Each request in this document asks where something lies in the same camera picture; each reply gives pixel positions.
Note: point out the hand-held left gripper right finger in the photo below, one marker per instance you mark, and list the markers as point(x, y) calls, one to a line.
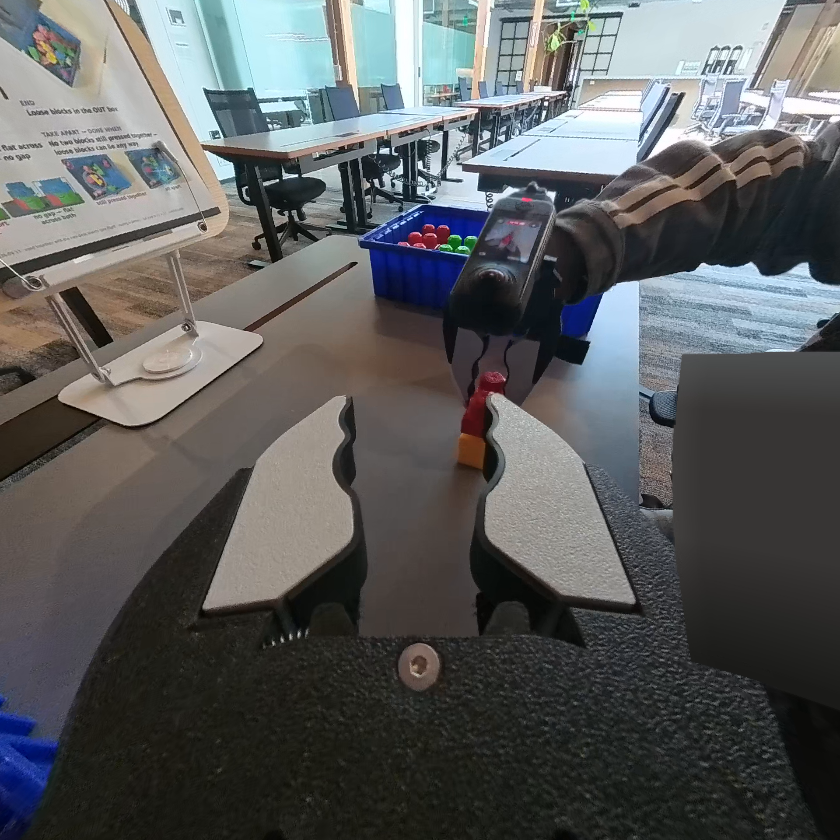
point(558, 518)

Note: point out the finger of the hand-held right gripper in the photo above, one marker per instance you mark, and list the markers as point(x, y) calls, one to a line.
point(467, 358)
point(525, 367)

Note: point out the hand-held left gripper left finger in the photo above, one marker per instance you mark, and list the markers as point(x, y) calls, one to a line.
point(282, 512)

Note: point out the red mega block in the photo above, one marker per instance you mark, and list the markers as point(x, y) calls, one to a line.
point(474, 413)

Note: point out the pile of red green blocks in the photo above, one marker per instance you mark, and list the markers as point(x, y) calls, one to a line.
point(433, 237)

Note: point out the blue plastic bin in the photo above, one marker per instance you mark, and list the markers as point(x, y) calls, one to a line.
point(23, 768)
point(407, 279)

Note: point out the yellow mega block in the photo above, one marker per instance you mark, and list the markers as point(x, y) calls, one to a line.
point(470, 451)

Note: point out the person's right forearm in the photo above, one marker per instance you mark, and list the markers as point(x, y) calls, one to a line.
point(709, 197)

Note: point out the long grey office desk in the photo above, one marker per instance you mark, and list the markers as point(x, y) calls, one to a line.
point(558, 154)
point(505, 102)
point(328, 134)

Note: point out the white metal stand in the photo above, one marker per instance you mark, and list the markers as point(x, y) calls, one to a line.
point(197, 358)

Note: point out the black office chair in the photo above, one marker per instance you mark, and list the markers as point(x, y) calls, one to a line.
point(344, 102)
point(659, 118)
point(236, 115)

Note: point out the green hanging plant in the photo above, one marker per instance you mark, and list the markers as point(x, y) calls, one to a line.
point(568, 26)

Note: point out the grey mesh office chair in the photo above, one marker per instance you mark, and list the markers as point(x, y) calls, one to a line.
point(728, 102)

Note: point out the instruction sheet on stand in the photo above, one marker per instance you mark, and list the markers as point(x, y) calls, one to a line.
point(169, 98)

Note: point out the printed instruction sheet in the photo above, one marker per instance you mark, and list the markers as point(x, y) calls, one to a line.
point(79, 118)

